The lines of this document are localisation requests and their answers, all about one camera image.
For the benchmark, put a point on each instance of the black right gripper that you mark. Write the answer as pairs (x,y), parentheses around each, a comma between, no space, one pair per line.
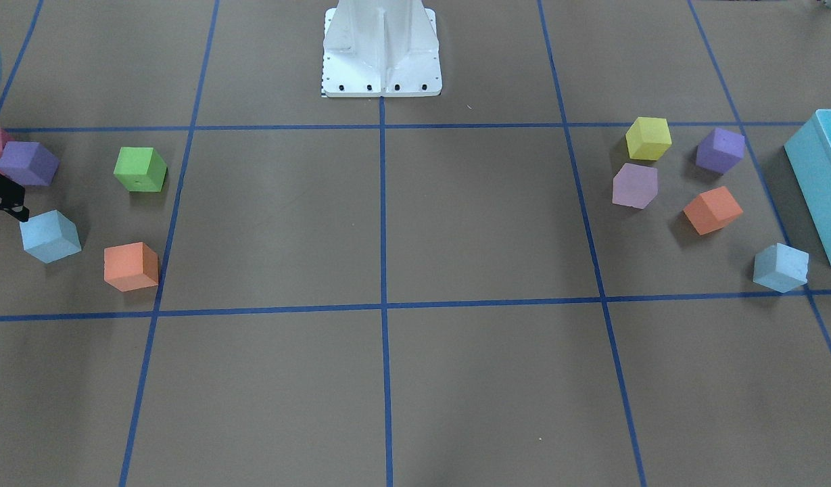
(1,195)

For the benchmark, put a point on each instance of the light blue foam block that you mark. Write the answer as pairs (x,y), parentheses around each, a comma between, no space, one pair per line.
(50,236)
(781,268)

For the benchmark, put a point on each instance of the purple foam block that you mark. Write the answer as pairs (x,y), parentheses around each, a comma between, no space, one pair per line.
(28,163)
(720,151)

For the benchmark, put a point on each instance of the orange foam block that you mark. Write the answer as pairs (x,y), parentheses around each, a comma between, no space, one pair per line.
(131,267)
(712,210)

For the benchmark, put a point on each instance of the green foam block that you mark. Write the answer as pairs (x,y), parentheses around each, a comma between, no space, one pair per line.
(140,169)

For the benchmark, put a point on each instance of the brown paper table cover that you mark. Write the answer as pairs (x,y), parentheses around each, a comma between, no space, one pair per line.
(414,292)

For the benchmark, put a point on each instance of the lilac foam block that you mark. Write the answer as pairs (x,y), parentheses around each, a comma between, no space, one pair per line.
(635,186)

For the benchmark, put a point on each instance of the yellow foam block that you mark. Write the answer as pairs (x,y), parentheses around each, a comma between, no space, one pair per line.
(648,138)

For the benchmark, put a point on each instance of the light blue plastic bin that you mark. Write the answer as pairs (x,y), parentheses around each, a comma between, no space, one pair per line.
(809,153)

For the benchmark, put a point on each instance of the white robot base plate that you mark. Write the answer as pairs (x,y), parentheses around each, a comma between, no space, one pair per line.
(381,49)

